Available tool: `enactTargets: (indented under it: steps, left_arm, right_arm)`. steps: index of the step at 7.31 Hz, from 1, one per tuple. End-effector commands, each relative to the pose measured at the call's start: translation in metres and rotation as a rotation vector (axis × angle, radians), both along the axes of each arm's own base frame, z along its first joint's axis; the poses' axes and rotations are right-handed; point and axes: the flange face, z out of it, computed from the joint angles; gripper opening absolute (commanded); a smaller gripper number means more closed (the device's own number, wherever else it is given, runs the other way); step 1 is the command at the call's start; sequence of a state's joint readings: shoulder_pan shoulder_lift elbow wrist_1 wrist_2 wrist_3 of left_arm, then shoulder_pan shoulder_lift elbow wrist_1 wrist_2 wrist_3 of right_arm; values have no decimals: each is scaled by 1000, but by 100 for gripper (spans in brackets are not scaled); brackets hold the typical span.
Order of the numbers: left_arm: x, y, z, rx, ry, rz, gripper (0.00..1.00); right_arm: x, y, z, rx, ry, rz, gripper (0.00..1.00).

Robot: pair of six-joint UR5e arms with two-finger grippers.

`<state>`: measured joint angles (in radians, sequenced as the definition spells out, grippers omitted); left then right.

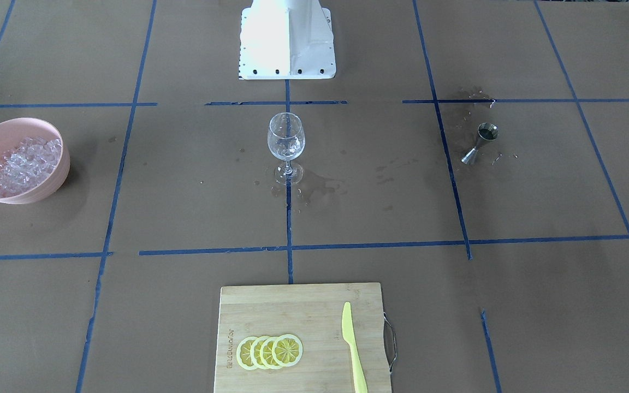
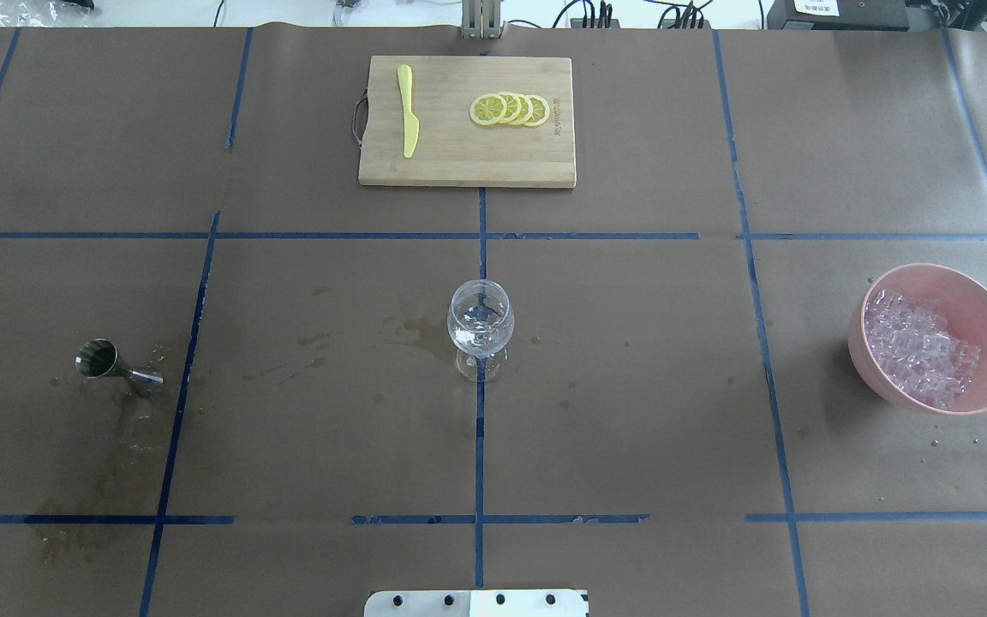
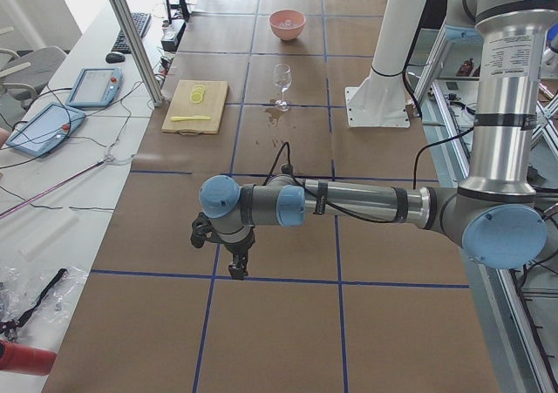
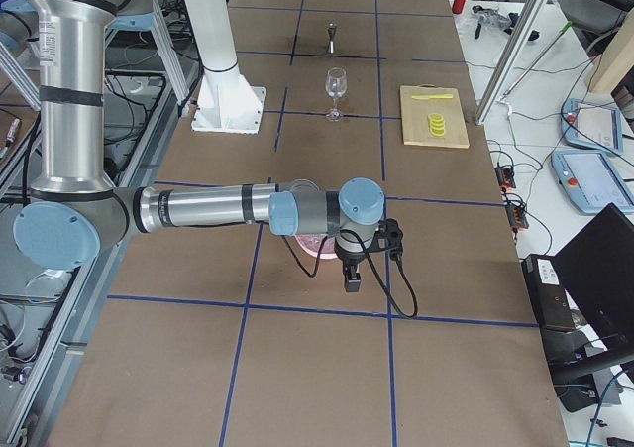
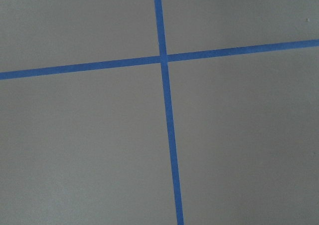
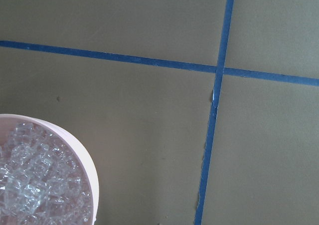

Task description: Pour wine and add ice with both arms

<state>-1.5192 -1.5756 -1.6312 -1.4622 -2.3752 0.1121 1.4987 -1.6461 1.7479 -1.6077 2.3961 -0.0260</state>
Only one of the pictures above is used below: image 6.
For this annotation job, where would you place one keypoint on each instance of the pile of clear ice cubes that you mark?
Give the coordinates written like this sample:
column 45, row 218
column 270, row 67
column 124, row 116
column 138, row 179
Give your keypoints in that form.
column 41, row 180

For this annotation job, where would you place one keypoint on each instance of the pink plastic bowl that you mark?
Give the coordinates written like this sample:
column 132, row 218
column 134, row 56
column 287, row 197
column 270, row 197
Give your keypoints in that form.
column 8, row 122

